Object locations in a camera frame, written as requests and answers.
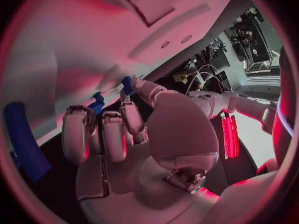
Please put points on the black equipment rack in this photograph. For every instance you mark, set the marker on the black equipment rack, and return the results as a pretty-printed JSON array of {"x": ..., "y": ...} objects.
[{"x": 251, "y": 39}]

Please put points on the blue long cylinder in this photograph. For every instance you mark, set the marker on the blue long cylinder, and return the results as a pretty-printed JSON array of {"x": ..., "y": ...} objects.
[{"x": 23, "y": 140}]

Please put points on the cluttered workshop desk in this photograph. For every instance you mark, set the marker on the cluttered workshop desk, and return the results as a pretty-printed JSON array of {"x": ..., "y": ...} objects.
[{"x": 211, "y": 54}]

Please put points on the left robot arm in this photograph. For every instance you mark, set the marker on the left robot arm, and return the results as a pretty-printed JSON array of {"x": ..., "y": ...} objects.
[{"x": 247, "y": 104}]

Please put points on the glowing light bar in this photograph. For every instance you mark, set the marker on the glowing light bar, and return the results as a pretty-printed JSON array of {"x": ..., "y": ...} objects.
[{"x": 230, "y": 136}]

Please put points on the white task board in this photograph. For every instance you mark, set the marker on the white task board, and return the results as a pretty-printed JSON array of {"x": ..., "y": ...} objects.
[{"x": 81, "y": 41}]

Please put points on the blue peg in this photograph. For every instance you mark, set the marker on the blue peg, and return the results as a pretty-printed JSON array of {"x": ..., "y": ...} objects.
[{"x": 127, "y": 85}]

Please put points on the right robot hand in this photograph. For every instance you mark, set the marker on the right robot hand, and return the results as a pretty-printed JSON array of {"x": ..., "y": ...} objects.
[{"x": 179, "y": 127}]

